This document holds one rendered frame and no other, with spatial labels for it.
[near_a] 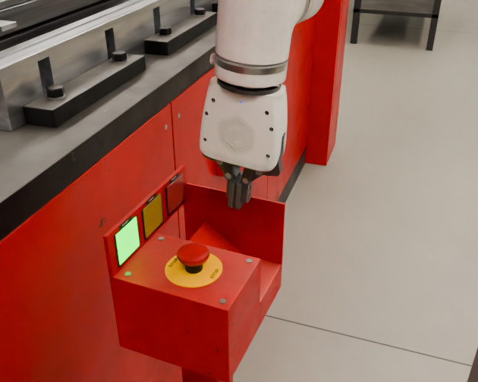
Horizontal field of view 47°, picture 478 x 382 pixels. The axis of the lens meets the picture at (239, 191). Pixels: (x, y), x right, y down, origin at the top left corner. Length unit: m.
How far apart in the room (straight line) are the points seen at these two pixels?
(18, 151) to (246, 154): 0.33
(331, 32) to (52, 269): 1.84
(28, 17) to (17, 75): 0.45
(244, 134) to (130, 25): 0.56
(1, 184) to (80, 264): 0.20
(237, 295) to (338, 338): 1.09
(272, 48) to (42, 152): 0.36
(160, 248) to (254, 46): 0.30
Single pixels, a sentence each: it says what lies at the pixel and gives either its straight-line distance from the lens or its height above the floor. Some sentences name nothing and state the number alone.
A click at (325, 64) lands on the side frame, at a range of 2.46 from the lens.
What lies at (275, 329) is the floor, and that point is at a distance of 1.73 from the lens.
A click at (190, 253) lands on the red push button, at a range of 0.67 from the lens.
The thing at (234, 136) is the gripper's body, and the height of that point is 0.94.
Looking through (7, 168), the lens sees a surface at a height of 0.88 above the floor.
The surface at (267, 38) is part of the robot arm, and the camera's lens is 0.60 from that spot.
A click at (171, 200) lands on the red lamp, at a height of 0.81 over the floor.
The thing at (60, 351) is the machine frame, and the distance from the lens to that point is 0.89.
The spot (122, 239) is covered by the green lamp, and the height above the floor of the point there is 0.82.
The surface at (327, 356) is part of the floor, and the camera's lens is 1.67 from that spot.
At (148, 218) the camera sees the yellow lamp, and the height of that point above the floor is 0.81.
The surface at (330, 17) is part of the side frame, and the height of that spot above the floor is 0.69.
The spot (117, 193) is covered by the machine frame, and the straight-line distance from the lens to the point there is 0.92.
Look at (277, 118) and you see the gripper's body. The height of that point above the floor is 0.96.
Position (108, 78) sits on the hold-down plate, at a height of 0.90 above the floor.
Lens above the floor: 1.21
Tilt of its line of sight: 30 degrees down
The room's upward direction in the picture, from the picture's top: straight up
